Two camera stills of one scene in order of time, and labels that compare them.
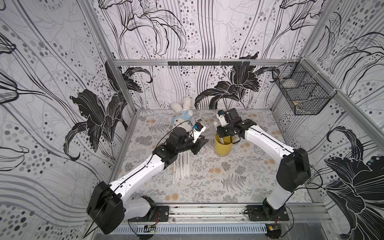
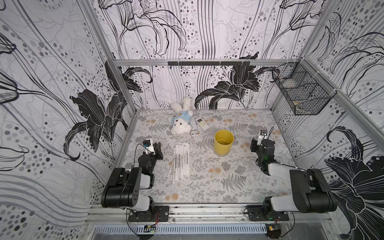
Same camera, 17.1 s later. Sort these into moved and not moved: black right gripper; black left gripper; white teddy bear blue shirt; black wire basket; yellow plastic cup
Moved: black right gripper; black left gripper
Not moved: white teddy bear blue shirt; black wire basket; yellow plastic cup
